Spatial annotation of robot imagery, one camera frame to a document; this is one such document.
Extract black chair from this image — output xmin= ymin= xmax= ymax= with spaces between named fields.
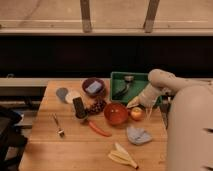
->
xmin=0 ymin=106 xmax=28 ymax=171

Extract black rectangular block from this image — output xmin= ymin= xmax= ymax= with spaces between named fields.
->
xmin=73 ymin=97 xmax=87 ymax=119

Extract bunch of dark grapes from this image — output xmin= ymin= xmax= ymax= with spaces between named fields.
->
xmin=86 ymin=99 xmax=106 ymax=115

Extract red bowl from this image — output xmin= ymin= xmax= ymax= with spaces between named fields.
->
xmin=104 ymin=102 xmax=128 ymax=126

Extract green plastic tray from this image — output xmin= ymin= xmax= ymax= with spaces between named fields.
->
xmin=110 ymin=72 xmax=162 ymax=107

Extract metal fork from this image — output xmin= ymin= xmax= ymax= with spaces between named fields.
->
xmin=52 ymin=114 xmax=65 ymax=138

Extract dark purple bowl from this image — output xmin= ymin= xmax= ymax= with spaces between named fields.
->
xmin=82 ymin=77 xmax=105 ymax=98

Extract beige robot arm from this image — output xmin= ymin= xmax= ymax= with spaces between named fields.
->
xmin=127 ymin=69 xmax=213 ymax=171

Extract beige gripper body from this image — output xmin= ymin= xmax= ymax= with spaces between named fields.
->
xmin=138 ymin=84 xmax=162 ymax=108

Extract grey blue cloth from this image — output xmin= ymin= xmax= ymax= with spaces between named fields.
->
xmin=126 ymin=126 xmax=152 ymax=145

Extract orange carrot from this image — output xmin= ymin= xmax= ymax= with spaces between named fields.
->
xmin=88 ymin=121 xmax=112 ymax=137

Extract yellow banana peel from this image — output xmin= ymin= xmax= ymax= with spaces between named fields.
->
xmin=108 ymin=142 xmax=139 ymax=169

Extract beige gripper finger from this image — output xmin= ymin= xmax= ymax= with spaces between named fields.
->
xmin=145 ymin=107 xmax=153 ymax=120
xmin=126 ymin=96 xmax=140 ymax=108

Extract blue sponge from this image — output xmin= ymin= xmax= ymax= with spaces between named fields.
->
xmin=86 ymin=81 xmax=102 ymax=94

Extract black metal ladle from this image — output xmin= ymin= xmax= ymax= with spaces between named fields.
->
xmin=113 ymin=75 xmax=134 ymax=99

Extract red yellow apple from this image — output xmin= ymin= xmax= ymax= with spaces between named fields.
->
xmin=130 ymin=107 xmax=143 ymax=121

